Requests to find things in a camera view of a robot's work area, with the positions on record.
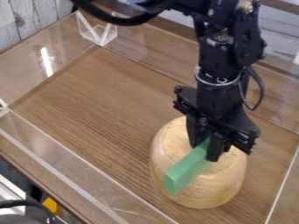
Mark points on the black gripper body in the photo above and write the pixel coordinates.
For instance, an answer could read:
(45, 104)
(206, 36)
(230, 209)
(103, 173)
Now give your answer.
(221, 104)

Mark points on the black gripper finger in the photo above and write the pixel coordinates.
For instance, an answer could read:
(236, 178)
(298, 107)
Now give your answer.
(221, 144)
(198, 130)

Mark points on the green rectangular block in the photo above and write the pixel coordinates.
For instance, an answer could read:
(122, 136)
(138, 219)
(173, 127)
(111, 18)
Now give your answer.
(188, 169)

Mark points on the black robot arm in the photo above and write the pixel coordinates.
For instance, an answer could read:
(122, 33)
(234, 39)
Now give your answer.
(232, 47)

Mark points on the upside-down brown wooden bowl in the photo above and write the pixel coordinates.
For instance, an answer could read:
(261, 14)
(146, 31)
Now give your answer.
(221, 180)

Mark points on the clear acrylic corner bracket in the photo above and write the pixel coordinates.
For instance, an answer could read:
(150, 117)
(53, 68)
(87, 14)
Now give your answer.
(99, 34)

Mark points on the clear acrylic enclosure wall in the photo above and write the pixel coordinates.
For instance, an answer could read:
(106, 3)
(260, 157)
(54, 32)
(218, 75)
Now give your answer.
(86, 191)

